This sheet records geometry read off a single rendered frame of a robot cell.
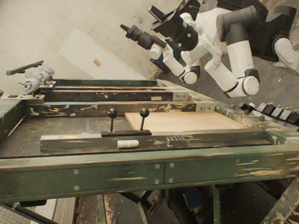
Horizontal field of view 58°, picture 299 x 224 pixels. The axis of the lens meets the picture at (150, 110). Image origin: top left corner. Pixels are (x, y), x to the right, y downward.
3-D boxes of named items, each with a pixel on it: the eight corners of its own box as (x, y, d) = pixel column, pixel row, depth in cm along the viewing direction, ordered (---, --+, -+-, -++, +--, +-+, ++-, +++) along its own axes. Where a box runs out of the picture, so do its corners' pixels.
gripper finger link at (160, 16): (150, 4, 91) (163, 15, 94) (148, 11, 90) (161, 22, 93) (153, 2, 90) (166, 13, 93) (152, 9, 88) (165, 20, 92)
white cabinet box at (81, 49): (160, 91, 554) (75, 26, 487) (143, 113, 561) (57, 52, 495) (154, 85, 611) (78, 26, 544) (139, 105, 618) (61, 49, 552)
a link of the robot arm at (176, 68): (164, 62, 169) (183, 82, 176) (165, 67, 160) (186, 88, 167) (177, 50, 166) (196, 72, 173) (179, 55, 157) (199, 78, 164)
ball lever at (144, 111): (145, 136, 108) (151, 112, 100) (136, 136, 108) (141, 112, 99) (144, 129, 111) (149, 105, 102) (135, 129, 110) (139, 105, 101)
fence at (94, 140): (265, 139, 121) (266, 130, 120) (40, 150, 98) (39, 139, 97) (258, 136, 126) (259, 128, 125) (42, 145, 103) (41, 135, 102)
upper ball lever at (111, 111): (116, 137, 106) (118, 113, 97) (106, 138, 105) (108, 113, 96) (115, 130, 108) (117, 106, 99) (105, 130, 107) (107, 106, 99)
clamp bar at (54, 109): (215, 114, 165) (219, 75, 160) (3, 118, 136) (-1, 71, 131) (208, 111, 175) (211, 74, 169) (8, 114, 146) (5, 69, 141)
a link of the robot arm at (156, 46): (147, 41, 166) (163, 51, 166) (139, 52, 160) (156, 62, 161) (153, 29, 156) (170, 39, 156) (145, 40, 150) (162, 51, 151)
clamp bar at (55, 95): (188, 101, 207) (191, 69, 202) (22, 102, 178) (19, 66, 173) (184, 98, 216) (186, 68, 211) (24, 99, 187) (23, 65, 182)
